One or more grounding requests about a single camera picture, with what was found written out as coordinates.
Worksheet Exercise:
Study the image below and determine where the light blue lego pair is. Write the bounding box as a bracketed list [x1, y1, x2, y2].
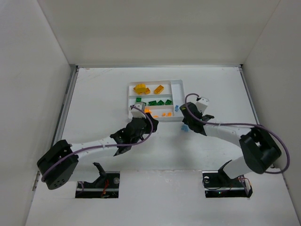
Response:
[181, 125, 188, 130]

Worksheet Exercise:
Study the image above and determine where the green long lego brick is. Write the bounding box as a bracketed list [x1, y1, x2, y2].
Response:
[148, 100, 157, 106]

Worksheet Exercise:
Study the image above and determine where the green square lego brick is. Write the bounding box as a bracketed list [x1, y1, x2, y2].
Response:
[157, 100, 165, 106]

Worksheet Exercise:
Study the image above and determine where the yellow square lego brick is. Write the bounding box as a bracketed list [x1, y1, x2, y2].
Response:
[145, 88, 151, 95]

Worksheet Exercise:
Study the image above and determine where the orange round figure piece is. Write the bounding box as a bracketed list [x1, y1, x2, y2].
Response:
[133, 83, 147, 95]

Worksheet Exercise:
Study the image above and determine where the yellow long lego brick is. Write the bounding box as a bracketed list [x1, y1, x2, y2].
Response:
[154, 85, 164, 95]

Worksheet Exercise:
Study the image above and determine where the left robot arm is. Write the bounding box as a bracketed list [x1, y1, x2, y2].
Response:
[37, 113, 159, 190]

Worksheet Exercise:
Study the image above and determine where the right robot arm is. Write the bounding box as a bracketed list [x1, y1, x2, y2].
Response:
[180, 102, 282, 179]

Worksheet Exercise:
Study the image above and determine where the white divided sorting tray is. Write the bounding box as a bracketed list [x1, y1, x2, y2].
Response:
[128, 80, 184, 121]

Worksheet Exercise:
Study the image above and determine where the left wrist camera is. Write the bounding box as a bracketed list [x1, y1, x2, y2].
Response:
[130, 102, 146, 118]

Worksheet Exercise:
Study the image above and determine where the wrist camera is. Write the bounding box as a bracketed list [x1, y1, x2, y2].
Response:
[195, 97, 209, 114]
[130, 102, 146, 118]

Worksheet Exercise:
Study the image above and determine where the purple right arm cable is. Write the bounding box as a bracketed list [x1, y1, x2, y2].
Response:
[184, 93, 291, 174]

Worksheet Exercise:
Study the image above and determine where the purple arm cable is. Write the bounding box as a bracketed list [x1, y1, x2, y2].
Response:
[184, 93, 291, 174]
[41, 105, 154, 182]

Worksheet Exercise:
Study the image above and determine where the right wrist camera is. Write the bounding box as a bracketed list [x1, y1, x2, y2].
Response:
[195, 97, 209, 114]

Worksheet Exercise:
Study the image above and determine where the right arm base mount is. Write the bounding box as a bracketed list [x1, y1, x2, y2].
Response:
[202, 161, 253, 198]

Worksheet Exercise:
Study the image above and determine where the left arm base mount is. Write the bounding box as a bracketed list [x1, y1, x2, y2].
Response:
[75, 162, 120, 199]

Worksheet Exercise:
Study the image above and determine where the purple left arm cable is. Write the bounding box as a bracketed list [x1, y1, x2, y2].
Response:
[41, 105, 154, 182]

